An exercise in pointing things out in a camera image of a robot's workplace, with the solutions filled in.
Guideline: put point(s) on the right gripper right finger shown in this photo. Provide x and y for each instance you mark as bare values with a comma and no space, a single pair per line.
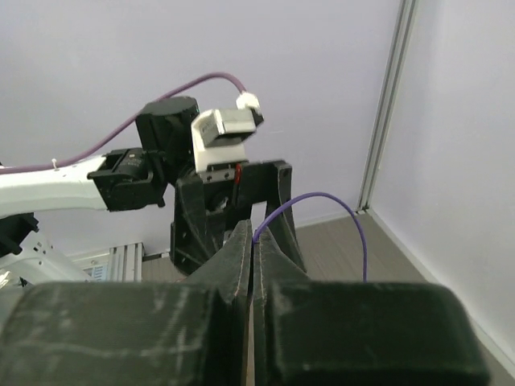
309,332

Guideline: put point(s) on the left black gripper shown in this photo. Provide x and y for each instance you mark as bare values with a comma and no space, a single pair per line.
207,205

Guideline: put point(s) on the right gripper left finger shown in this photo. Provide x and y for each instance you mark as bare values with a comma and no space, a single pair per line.
191,332

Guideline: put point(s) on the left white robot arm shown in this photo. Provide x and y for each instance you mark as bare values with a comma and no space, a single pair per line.
121,180

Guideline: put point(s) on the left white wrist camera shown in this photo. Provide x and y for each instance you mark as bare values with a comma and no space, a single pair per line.
218,134

